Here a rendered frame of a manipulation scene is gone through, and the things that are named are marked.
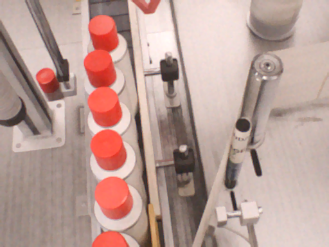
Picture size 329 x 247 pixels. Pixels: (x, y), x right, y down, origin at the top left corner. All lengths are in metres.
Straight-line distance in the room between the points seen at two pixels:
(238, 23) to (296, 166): 0.28
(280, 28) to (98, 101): 0.39
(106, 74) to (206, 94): 0.25
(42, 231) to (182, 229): 0.21
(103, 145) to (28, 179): 0.31
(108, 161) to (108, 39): 0.16
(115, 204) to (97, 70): 0.16
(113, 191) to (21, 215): 0.32
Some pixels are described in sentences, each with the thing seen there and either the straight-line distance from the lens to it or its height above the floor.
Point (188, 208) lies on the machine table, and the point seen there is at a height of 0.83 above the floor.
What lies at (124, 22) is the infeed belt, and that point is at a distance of 0.81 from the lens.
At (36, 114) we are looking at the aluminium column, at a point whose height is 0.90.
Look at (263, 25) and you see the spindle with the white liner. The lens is 0.76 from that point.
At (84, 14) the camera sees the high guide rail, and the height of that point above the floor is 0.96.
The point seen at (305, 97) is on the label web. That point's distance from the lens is 0.67.
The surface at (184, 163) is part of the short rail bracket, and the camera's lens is 0.61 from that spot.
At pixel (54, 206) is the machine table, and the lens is 0.72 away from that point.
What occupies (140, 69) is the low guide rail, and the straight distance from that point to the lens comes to 0.70.
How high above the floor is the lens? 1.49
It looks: 58 degrees down
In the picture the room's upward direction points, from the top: 4 degrees counter-clockwise
